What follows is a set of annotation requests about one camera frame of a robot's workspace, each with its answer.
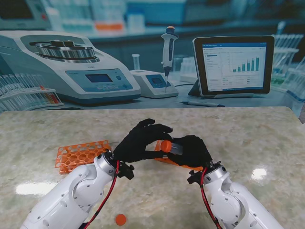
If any empty orange test tube rack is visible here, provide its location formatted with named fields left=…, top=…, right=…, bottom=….
left=55, top=140, right=112, bottom=175

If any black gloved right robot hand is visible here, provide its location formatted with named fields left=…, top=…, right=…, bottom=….
left=163, top=135, right=213, bottom=168

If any orange tube cap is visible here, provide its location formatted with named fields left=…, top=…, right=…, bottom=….
left=160, top=140, right=173, bottom=152
left=115, top=213, right=127, bottom=226

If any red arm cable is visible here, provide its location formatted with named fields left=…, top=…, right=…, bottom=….
left=83, top=160, right=120, bottom=229
left=200, top=167, right=222, bottom=229

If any clear plastic test tube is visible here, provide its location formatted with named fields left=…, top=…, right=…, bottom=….
left=169, top=142, right=184, bottom=156

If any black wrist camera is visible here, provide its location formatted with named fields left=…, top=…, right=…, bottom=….
left=116, top=161, right=135, bottom=180
left=186, top=169, right=203, bottom=186

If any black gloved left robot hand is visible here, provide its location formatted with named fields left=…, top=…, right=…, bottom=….
left=112, top=118, right=174, bottom=163

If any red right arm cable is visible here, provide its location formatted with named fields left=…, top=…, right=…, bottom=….
left=200, top=167, right=222, bottom=229

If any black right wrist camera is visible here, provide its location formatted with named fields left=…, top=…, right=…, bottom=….
left=186, top=169, right=203, bottom=186

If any printed laboratory backdrop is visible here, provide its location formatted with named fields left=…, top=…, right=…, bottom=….
left=0, top=0, right=305, bottom=118

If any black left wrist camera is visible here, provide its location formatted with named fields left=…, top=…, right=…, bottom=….
left=116, top=161, right=135, bottom=180

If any red left arm cable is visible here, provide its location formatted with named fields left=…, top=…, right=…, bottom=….
left=83, top=160, right=120, bottom=229

